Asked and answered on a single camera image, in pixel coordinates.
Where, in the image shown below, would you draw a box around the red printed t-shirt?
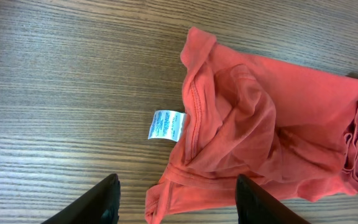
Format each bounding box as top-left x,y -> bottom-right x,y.
145,28 -> 358,223

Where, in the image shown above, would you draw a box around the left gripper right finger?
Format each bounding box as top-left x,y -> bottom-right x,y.
236,175 -> 310,224

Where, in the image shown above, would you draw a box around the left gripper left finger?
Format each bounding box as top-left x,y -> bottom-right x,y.
43,174 -> 121,224

